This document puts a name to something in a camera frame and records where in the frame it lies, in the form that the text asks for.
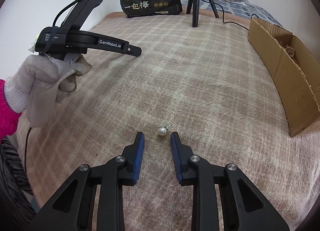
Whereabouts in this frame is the pink sleeve forearm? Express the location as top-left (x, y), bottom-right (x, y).
top-left (0, 80), bottom-right (21, 140)

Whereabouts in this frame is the red strap wristwatch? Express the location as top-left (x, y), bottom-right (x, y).
top-left (278, 41), bottom-right (296, 59)

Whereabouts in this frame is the left white gloved hand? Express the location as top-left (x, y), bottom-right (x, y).
top-left (4, 53), bottom-right (92, 128)

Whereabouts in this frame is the white pearl earring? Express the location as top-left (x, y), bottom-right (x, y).
top-left (158, 123), bottom-right (172, 136)

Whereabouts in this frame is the open cardboard box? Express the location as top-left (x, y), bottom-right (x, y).
top-left (248, 18), bottom-right (319, 137)

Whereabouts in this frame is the blue checked bed sheet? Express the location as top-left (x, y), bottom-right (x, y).
top-left (179, 0), bottom-right (286, 29)

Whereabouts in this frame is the beige plaid blanket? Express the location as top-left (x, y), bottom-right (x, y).
top-left (16, 15), bottom-right (319, 230)

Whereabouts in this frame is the black power cable with switch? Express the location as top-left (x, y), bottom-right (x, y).
top-left (199, 0), bottom-right (263, 31)

